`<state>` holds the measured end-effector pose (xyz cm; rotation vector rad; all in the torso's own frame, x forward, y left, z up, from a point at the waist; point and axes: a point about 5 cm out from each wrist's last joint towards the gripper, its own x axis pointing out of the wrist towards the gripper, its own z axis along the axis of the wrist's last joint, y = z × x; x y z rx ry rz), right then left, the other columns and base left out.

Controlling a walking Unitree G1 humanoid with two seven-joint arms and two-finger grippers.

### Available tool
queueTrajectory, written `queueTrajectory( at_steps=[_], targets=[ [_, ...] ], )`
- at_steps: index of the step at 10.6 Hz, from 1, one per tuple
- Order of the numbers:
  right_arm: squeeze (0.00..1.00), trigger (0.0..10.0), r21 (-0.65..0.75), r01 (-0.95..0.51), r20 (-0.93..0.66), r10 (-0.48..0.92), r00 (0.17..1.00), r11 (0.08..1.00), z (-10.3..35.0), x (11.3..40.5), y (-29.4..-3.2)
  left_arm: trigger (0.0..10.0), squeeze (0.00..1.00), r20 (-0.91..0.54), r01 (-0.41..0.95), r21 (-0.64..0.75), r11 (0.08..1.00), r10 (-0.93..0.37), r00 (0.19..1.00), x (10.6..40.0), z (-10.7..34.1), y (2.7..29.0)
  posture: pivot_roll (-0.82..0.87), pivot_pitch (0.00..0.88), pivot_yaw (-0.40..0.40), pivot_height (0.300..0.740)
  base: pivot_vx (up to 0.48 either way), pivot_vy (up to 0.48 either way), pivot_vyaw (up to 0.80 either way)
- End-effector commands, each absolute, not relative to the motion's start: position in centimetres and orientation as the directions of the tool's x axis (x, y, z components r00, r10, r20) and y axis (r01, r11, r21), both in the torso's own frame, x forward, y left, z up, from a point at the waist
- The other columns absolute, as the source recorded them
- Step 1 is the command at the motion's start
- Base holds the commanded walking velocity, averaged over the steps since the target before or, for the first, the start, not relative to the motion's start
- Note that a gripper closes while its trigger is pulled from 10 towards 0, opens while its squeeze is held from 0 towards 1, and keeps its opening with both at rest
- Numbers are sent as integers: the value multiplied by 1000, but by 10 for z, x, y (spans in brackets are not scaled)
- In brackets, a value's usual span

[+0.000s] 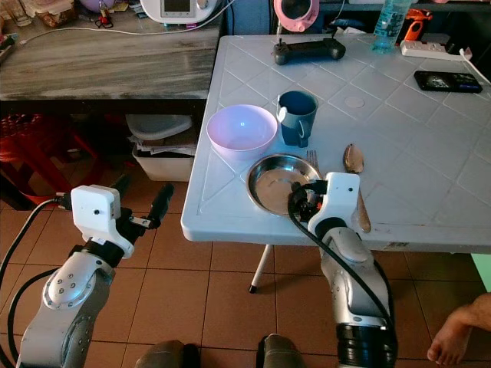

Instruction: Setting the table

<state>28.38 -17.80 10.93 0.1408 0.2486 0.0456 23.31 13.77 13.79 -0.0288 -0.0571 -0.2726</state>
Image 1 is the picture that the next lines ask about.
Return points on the round metal plate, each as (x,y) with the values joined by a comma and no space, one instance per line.
(272,182)

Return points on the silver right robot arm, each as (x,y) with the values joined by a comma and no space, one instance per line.
(353,284)

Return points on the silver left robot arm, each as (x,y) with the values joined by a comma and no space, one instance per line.
(57,307)

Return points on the white plastic storage box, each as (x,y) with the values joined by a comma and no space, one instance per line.
(159,165)

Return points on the metal fork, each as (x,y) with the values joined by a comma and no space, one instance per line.
(312,159)

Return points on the wooden spoon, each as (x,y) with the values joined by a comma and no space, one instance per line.
(354,159)

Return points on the white plastic container lid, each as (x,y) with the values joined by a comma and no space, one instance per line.
(155,126)

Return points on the white table leg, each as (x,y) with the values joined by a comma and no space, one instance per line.
(261,268)

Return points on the blue mug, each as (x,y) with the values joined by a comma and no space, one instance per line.
(299,115)

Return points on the red plastic stool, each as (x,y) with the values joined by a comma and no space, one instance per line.
(38,153)

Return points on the lavender plastic bowl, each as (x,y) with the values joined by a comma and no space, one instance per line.
(242,129)

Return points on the grey wooden desk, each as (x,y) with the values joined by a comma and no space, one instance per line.
(107,65)

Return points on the grey left robot leg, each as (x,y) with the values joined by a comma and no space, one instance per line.
(165,356)

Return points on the grey robot leg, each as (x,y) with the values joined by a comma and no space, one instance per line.
(288,353)
(165,356)

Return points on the black game controller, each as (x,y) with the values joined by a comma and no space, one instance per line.
(309,51)

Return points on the grey right robot leg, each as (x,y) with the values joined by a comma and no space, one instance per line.
(288,353)

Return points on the white appliance with display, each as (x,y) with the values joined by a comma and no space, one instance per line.
(178,9)

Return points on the pink round appliance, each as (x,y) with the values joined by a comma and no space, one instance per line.
(297,15)

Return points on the white power strip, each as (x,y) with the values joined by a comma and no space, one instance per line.
(428,50)

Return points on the person's bare foot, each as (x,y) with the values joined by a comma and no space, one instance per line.
(460,330)

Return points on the clear plastic water bottle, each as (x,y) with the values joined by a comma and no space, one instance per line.
(391,27)

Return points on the orange hand tool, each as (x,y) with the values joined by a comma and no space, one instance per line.
(416,27)

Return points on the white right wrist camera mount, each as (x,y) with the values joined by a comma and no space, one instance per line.
(341,195)

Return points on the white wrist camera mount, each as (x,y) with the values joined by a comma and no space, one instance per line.
(96,211)
(341,195)

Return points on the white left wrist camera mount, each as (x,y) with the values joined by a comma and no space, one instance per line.
(96,211)

